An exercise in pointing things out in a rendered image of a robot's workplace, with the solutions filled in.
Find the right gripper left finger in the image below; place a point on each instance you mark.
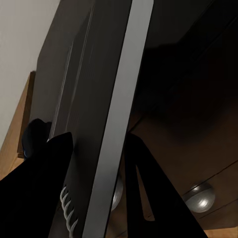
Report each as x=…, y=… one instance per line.
x=29, y=195

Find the mouse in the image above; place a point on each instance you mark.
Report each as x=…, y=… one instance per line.
x=34, y=137

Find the cabinet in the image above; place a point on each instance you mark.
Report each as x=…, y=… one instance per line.
x=192, y=132
x=11, y=152

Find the desk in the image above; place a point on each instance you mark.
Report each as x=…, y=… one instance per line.
x=179, y=31

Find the notebook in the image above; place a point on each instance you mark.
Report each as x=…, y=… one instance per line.
x=95, y=103

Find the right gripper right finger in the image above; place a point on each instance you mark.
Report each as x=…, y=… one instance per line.
x=173, y=219

